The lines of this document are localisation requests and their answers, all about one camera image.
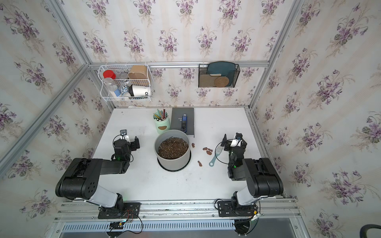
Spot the aluminium front rail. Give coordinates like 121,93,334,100
53,198,302,222

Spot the brown cardboard box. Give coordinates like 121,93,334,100
128,65,149,79

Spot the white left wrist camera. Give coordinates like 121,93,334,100
120,130,130,142

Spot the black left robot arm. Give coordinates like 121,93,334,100
55,134,140,211

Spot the dark green pot saucer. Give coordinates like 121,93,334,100
157,154,191,172

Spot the dark grey book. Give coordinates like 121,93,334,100
171,108,195,136

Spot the round cork coaster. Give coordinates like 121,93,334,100
214,76,230,88

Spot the white wire wall basket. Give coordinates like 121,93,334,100
97,64,153,102

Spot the clear plastic bottle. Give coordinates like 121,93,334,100
104,77,121,97

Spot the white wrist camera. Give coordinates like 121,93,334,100
231,132,243,147
120,130,130,142

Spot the grey ceramic pot with soil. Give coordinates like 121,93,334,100
154,130,191,160

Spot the white cylindrical cup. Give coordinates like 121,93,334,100
129,85,151,97

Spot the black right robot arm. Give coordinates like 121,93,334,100
221,133,284,208

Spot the teal plate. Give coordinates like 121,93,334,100
206,61,236,87

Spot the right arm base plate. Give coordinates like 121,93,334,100
213,199,259,217

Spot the red lidded jar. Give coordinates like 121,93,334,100
103,70,116,80

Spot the black mesh wall organizer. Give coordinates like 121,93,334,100
198,63,241,88

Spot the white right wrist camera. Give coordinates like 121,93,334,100
231,132,243,147

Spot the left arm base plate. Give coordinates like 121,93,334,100
98,202,141,220

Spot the mint green pencil cup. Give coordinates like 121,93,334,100
153,109,171,134

